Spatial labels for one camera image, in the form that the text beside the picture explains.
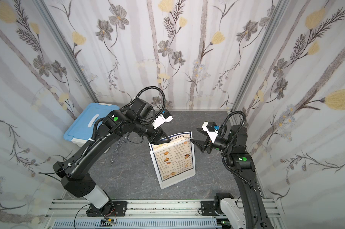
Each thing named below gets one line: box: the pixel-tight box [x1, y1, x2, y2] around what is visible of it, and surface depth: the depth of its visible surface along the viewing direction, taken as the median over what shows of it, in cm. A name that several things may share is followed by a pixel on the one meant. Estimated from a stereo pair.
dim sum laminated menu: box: [148, 131, 194, 182], surface depth 73 cm
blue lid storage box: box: [63, 102, 120, 148], surface depth 91 cm
